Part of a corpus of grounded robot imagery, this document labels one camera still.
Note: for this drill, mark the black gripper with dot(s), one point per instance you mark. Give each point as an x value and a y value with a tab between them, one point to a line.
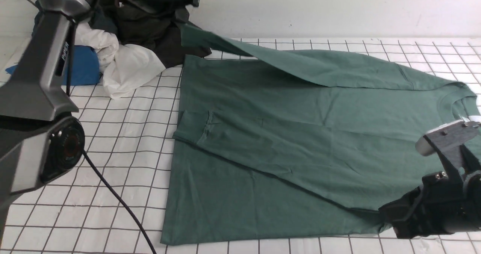
439	206

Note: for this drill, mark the green long-sleeved shirt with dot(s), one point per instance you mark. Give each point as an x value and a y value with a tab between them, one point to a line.
299	143

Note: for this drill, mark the white shirt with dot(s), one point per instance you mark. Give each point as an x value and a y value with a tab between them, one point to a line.
124	67

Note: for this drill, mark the dark olive shirt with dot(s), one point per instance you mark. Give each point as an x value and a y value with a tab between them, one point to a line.
154	24

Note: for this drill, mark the blue shirt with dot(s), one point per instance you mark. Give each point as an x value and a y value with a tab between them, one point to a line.
86	68

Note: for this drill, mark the dark teal shirt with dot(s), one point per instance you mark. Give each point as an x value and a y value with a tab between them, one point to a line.
98	20

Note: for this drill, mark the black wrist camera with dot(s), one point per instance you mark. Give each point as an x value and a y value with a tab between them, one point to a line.
448	143

